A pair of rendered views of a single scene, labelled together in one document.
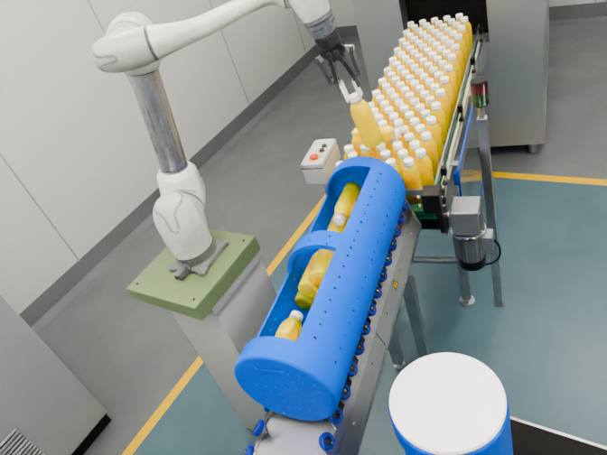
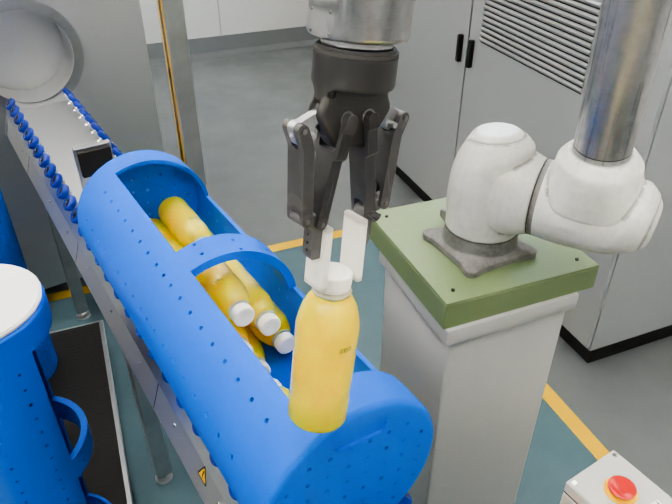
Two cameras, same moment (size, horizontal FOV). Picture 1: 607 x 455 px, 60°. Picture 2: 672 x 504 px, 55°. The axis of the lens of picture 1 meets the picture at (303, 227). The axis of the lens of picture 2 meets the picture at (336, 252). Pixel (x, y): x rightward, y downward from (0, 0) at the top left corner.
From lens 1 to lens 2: 2.00 m
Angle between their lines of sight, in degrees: 86
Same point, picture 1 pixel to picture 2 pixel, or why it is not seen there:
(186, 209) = (466, 155)
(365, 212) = (201, 330)
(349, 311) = (109, 250)
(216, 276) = (403, 242)
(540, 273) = not seen: outside the picture
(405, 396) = (17, 284)
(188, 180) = (558, 170)
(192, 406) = (538, 439)
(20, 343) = not seen: hidden behind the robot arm
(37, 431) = not seen: hidden behind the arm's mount
